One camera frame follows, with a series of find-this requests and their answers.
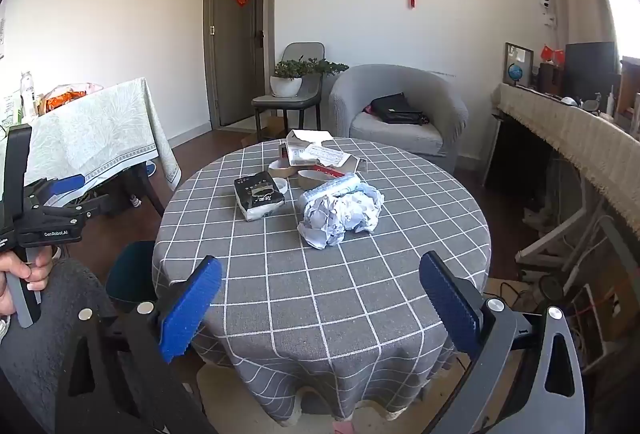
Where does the small printed box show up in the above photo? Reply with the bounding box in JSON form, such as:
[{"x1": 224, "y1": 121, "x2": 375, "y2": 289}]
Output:
[{"x1": 285, "y1": 139, "x2": 321, "y2": 167}]

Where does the framed picture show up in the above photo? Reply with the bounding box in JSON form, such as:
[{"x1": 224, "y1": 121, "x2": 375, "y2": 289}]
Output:
[{"x1": 504, "y1": 42, "x2": 535, "y2": 88}]

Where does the grey armchair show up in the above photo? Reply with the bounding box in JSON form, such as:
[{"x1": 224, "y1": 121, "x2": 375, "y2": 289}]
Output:
[{"x1": 328, "y1": 64, "x2": 470, "y2": 175}]

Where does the clear plastic bottle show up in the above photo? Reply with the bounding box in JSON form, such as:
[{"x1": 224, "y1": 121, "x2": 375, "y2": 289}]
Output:
[{"x1": 19, "y1": 71, "x2": 37, "y2": 120}]

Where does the red tape roll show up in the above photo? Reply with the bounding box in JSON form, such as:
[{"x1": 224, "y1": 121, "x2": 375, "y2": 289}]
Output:
[{"x1": 310, "y1": 165, "x2": 347, "y2": 181}]

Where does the white patterned tablecloth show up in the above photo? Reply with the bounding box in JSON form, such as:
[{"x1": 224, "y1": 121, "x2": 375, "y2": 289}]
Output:
[{"x1": 22, "y1": 77, "x2": 182, "y2": 207}]

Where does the dark table leg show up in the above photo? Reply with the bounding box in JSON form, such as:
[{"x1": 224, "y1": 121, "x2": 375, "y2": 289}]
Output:
[{"x1": 139, "y1": 159, "x2": 166, "y2": 217}]

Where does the cardboard box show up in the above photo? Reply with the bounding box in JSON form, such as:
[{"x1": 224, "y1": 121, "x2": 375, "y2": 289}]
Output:
[{"x1": 241, "y1": 114, "x2": 288, "y2": 147}]

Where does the person's left hand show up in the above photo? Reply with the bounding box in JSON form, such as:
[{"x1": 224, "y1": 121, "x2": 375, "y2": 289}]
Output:
[{"x1": 0, "y1": 248, "x2": 54, "y2": 317}]

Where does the printed paper sheet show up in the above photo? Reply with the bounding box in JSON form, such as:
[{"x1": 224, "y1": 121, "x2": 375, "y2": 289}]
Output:
[{"x1": 305, "y1": 143, "x2": 353, "y2": 168}]

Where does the cream fringed cover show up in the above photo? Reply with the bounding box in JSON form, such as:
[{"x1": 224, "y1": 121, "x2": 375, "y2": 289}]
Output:
[{"x1": 492, "y1": 83, "x2": 640, "y2": 260}]

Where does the white paper ball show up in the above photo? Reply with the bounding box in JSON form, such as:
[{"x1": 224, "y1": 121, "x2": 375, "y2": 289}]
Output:
[
  {"x1": 337, "y1": 187, "x2": 385, "y2": 235},
  {"x1": 298, "y1": 194, "x2": 347, "y2": 250}
]

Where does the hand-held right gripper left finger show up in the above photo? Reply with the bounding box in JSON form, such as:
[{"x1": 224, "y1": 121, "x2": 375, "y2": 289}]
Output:
[{"x1": 55, "y1": 255, "x2": 223, "y2": 434}]

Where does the white envelope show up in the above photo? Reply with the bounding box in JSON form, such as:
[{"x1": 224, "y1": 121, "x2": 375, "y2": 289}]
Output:
[{"x1": 286, "y1": 129, "x2": 335, "y2": 151}]

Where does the potted green plant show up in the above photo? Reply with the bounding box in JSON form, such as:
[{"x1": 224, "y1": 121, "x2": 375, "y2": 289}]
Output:
[{"x1": 270, "y1": 56, "x2": 350, "y2": 98}]

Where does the black tissue packet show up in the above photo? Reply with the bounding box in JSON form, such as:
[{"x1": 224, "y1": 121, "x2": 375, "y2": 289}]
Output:
[{"x1": 234, "y1": 171, "x2": 286, "y2": 221}]

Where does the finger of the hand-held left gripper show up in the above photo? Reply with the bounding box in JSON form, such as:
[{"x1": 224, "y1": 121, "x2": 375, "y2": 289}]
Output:
[
  {"x1": 22, "y1": 174, "x2": 85, "y2": 207},
  {"x1": 42, "y1": 193, "x2": 112, "y2": 227}
]

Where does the grey door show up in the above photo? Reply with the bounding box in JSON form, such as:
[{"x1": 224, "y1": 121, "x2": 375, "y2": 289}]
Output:
[{"x1": 212, "y1": 0, "x2": 266, "y2": 127}]

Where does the teal trash bin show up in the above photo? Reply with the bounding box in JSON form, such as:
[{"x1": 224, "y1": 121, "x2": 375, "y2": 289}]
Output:
[{"x1": 105, "y1": 241, "x2": 162, "y2": 315}]

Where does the orange snack bag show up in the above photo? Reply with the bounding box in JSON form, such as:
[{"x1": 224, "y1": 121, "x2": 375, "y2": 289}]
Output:
[{"x1": 42, "y1": 84, "x2": 103, "y2": 115}]

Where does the grey chair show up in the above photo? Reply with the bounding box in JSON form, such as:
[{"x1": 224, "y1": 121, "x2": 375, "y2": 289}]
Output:
[{"x1": 251, "y1": 42, "x2": 326, "y2": 141}]

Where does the black monitor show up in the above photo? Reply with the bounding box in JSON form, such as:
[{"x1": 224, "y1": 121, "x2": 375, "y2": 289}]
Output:
[{"x1": 565, "y1": 42, "x2": 617, "y2": 102}]

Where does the white metal stand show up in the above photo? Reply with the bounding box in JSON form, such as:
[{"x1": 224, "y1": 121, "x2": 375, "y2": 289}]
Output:
[{"x1": 516, "y1": 201, "x2": 608, "y2": 265}]

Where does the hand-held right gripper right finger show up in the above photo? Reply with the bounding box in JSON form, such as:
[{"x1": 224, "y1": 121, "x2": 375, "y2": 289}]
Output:
[{"x1": 419, "y1": 251, "x2": 587, "y2": 434}]

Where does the black bag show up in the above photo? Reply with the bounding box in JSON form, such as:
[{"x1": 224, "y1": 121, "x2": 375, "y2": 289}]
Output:
[{"x1": 370, "y1": 93, "x2": 430, "y2": 126}]

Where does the clear plastic packet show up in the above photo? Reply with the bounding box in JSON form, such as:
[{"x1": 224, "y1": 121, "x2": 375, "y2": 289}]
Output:
[{"x1": 298, "y1": 173, "x2": 362, "y2": 211}]

